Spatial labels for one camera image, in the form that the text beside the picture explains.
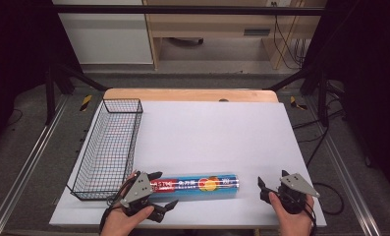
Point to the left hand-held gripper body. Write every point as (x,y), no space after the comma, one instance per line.
(138,190)

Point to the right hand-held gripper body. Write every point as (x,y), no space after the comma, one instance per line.
(297,183)

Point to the blue and red wrap box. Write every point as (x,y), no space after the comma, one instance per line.
(195,188)

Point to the person's left hand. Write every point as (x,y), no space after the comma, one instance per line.
(120,223)

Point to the person's right hand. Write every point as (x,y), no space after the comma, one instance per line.
(294,224)

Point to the white foam board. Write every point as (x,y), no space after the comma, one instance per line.
(215,137)

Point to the yellow and black tape strip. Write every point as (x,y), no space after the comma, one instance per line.
(86,102)
(295,103)

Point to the black metal stand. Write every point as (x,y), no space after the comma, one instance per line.
(50,98)
(323,98)

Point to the wooden table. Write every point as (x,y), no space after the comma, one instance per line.
(182,94)

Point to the black curtain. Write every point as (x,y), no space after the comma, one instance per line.
(366,82)
(15,59)

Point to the white cabinet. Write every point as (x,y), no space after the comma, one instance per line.
(107,36)

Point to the light wooden desk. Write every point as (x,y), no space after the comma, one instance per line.
(212,23)

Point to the aluminium floor rail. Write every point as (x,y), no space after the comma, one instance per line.
(346,177)
(22,170)

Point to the black horizontal frame bar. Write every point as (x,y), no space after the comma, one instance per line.
(182,10)

